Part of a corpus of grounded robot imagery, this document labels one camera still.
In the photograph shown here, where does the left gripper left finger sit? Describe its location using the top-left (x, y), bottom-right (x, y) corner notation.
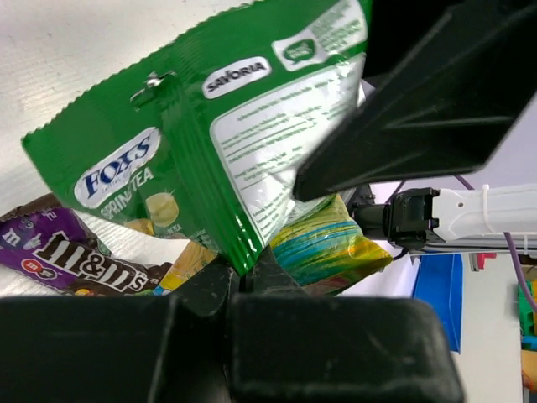
top-left (1, 260), bottom-right (235, 402)

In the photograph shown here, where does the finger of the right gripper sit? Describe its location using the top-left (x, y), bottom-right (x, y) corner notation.
top-left (293, 1), bottom-right (536, 202)

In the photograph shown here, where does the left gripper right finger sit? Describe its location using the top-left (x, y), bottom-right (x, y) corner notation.
top-left (226, 250), bottom-right (466, 402)

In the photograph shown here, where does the orange chips bag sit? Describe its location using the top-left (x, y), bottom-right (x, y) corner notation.
top-left (154, 192), bottom-right (394, 297)

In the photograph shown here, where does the green Fox's candy packet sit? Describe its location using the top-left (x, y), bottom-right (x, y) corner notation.
top-left (22, 1), bottom-right (373, 274)

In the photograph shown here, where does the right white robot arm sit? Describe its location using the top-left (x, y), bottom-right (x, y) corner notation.
top-left (293, 1), bottom-right (536, 249)

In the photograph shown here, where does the purple M&M's packet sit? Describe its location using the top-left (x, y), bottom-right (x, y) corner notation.
top-left (1, 194), bottom-right (171, 296)

